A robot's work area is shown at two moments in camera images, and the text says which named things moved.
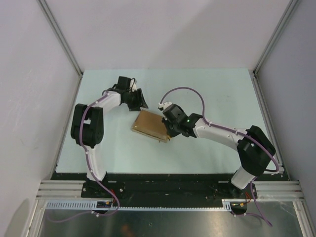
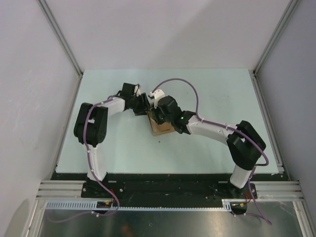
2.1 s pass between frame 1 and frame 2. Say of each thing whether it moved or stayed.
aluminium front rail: stayed
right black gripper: moved
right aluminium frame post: stayed
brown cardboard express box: moved
